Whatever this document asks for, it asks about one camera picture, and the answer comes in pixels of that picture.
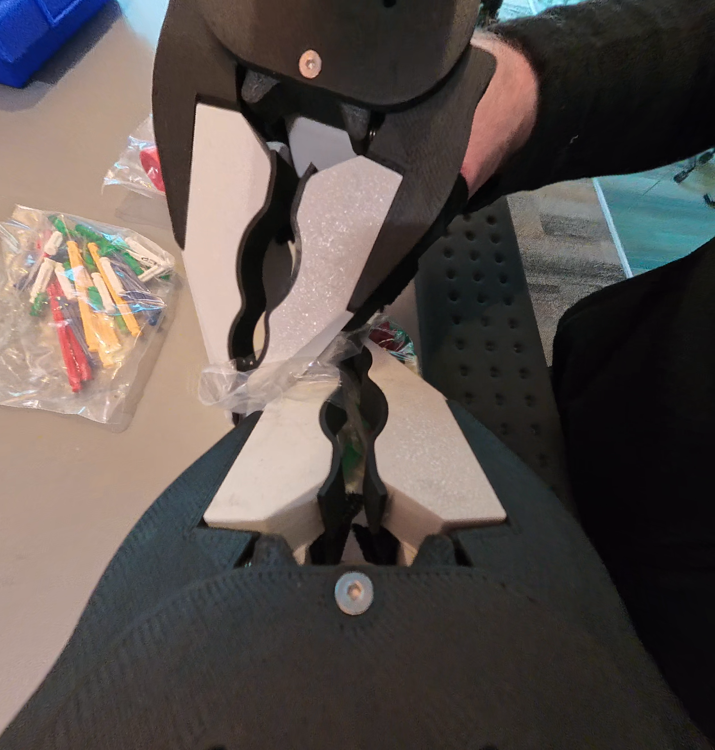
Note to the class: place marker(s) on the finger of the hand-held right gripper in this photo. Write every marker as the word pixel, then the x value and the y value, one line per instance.
pixel 222 205
pixel 340 234

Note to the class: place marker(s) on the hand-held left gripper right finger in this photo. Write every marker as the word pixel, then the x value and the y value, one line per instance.
pixel 439 463

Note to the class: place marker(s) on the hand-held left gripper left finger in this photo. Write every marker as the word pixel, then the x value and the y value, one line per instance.
pixel 275 469

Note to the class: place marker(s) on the clear bag of red wheels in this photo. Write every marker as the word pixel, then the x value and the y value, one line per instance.
pixel 149 167

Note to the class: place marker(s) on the clear bag of snowflake connectors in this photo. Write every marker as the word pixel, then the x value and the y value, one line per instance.
pixel 264 381

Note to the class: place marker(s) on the clear bag of colourful rods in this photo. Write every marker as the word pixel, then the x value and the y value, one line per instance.
pixel 70 316

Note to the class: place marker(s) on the person's right forearm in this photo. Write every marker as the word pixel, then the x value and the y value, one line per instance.
pixel 627 88

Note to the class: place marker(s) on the person's right hand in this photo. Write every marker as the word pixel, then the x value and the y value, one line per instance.
pixel 510 111

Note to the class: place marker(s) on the black perforated mat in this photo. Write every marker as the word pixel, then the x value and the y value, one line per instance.
pixel 486 328

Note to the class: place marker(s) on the person's black clothing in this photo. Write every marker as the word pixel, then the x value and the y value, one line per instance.
pixel 656 469

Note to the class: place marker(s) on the blue plastic bin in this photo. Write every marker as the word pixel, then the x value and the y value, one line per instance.
pixel 35 35

